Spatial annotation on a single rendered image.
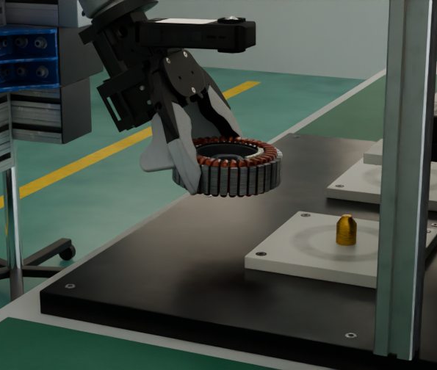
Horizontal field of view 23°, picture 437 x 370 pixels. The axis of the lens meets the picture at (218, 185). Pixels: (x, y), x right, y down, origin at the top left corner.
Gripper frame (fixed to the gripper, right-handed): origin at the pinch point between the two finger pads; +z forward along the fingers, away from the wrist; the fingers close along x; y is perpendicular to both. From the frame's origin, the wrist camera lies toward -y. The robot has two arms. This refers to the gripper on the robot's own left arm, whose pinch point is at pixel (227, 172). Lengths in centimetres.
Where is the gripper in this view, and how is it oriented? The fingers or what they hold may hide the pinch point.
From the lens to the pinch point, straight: 109.6
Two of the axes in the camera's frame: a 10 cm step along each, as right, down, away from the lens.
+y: -8.0, 3.7, 4.8
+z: 4.5, 8.9, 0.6
